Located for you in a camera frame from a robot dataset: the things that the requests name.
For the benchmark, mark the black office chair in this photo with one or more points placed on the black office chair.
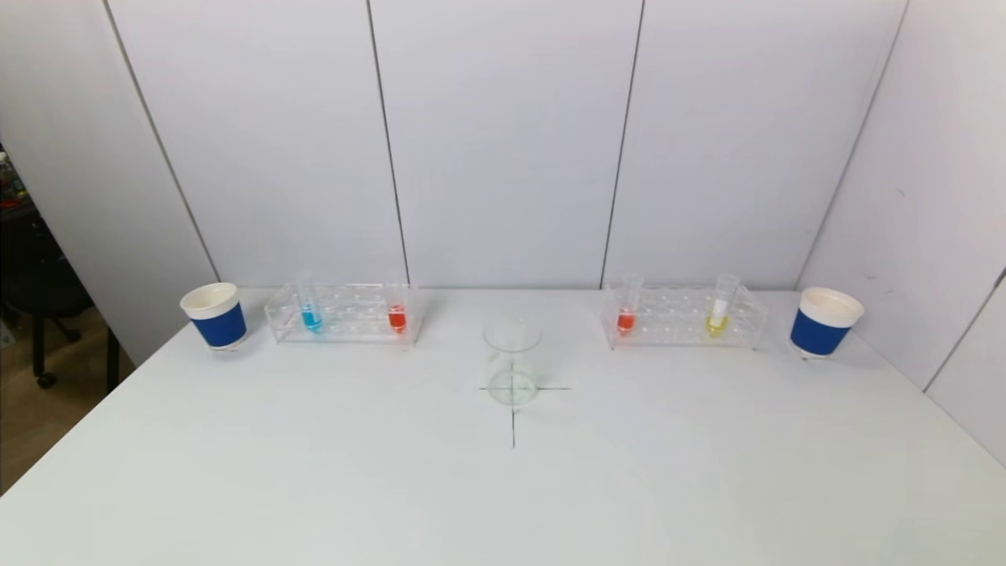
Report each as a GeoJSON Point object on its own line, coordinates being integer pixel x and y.
{"type": "Point", "coordinates": [39, 291]}

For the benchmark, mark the blue white paper cup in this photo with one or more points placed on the blue white paper cup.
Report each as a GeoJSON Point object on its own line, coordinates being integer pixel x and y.
{"type": "Point", "coordinates": [220, 326]}
{"type": "Point", "coordinates": [817, 334]}

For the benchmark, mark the black metal leg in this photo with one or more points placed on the black metal leg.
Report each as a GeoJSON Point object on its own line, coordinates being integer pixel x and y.
{"type": "Point", "coordinates": [112, 362]}

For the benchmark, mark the test tube with yellow pigment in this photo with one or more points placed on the test tube with yellow pigment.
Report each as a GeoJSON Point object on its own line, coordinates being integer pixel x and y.
{"type": "Point", "coordinates": [716, 324]}

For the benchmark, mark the clear glass beaker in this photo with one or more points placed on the clear glass beaker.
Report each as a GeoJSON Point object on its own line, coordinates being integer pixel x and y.
{"type": "Point", "coordinates": [511, 369]}

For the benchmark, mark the clear acrylic test tube rack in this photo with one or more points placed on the clear acrylic test tube rack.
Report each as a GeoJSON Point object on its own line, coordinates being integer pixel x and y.
{"type": "Point", "coordinates": [354, 326]}
{"type": "Point", "coordinates": [676, 322]}

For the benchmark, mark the test tube with blue liquid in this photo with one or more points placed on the test tube with blue liquid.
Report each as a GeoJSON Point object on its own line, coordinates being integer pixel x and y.
{"type": "Point", "coordinates": [311, 318]}

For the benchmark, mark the test tube with red liquid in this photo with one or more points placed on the test tube with red liquid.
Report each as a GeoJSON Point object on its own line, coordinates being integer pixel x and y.
{"type": "Point", "coordinates": [397, 318]}
{"type": "Point", "coordinates": [625, 321]}

